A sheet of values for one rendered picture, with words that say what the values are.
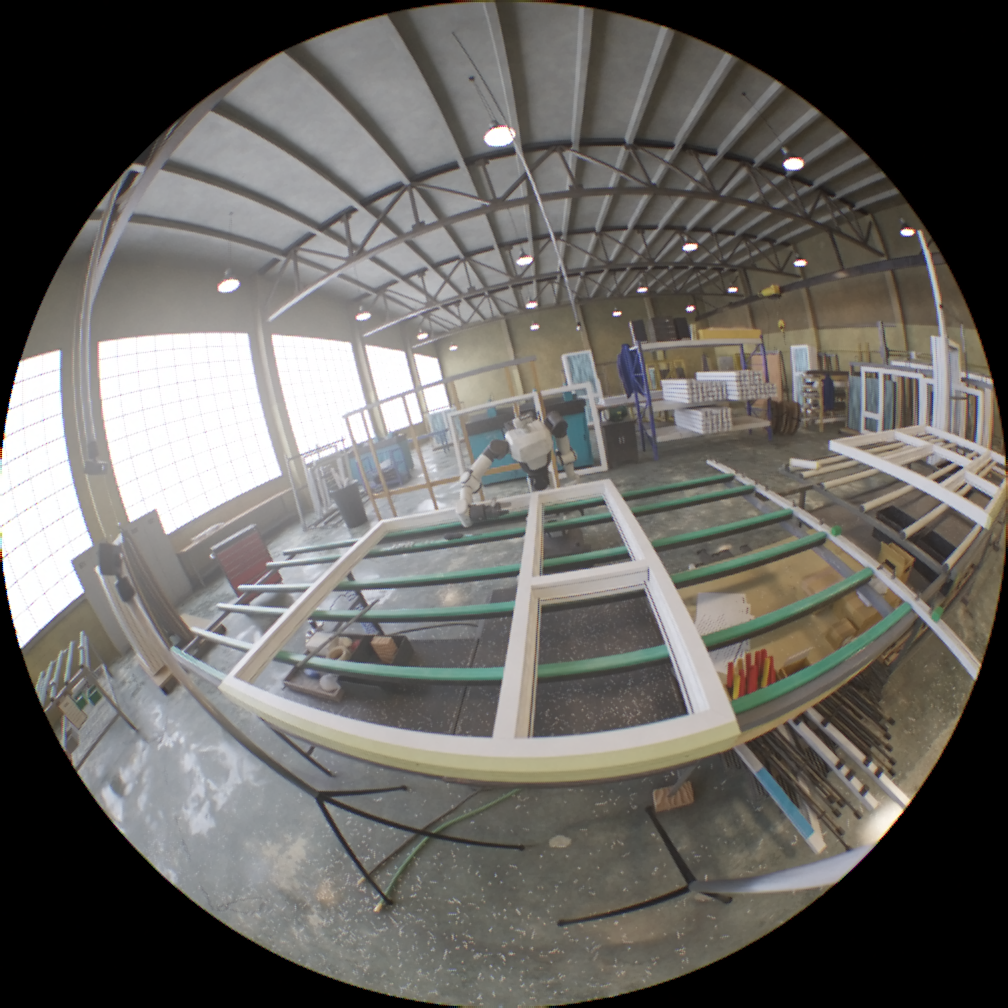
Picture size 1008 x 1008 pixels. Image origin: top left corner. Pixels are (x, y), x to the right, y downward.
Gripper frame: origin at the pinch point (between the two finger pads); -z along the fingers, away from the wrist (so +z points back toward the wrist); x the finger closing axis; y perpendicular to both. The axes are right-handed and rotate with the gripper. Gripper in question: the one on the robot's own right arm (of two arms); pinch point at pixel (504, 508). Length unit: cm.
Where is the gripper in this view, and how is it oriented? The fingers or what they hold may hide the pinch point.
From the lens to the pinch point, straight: 165.2
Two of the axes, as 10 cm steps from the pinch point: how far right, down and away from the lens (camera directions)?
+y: 2.3, 9.1, 3.3
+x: 1.3, -3.7, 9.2
